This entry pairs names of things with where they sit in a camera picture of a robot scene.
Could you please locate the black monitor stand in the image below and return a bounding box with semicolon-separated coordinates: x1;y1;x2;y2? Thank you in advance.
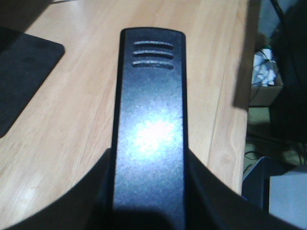
0;27;65;137

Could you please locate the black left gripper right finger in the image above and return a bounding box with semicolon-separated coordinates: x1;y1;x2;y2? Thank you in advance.
185;150;298;230

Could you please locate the cardboard box with clutter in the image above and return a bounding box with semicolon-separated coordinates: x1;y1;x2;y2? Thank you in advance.
249;46;283;107

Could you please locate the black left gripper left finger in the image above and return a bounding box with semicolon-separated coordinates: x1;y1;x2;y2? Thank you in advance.
6;149;111;230

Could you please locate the wooden desk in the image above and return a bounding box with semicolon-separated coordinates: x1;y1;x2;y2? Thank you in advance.
0;0;249;229

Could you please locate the black stapler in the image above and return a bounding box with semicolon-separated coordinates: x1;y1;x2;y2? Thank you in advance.
112;27;188;230

